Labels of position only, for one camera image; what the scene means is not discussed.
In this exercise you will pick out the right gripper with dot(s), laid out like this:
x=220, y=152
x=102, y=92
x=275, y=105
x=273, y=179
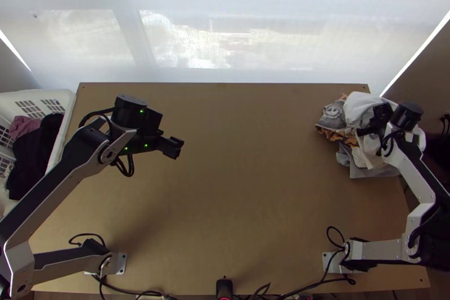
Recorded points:
x=382, y=115

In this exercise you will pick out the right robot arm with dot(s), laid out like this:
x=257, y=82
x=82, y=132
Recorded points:
x=415, y=173

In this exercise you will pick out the white laundry basket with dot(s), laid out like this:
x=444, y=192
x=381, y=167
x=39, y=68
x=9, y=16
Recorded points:
x=66, y=103

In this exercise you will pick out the heap of clothes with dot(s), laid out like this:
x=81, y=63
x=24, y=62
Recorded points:
x=31, y=152

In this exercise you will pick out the pile of folded clothes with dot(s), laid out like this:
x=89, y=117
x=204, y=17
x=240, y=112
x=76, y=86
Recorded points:
x=351, y=110

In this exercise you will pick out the white translucent window blind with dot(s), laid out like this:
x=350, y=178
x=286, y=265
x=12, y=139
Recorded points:
x=225, y=15

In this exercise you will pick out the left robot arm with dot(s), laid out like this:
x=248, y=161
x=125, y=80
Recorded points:
x=52, y=180

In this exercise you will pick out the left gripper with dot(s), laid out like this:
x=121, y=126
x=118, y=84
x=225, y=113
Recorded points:
x=170, y=147

